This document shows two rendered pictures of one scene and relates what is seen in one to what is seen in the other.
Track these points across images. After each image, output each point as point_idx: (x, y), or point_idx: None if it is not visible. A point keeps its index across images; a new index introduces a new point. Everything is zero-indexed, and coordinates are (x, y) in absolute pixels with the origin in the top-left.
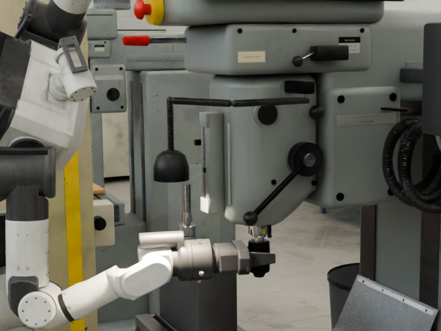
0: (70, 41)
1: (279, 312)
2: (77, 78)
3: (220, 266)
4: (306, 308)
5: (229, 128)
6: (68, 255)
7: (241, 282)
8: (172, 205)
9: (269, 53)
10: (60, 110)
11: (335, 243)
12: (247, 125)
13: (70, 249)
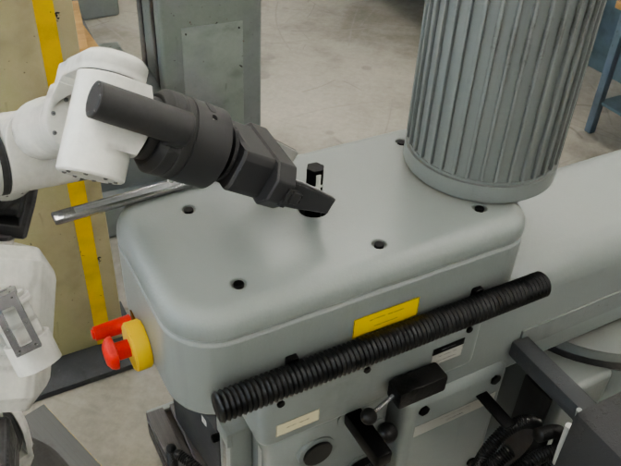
0: (6, 302)
1: (305, 149)
2: (27, 359)
3: None
4: (332, 142)
5: (261, 453)
6: (69, 194)
7: (265, 98)
8: (189, 71)
9: (325, 408)
10: (9, 361)
11: (364, 35)
12: (287, 465)
13: (71, 188)
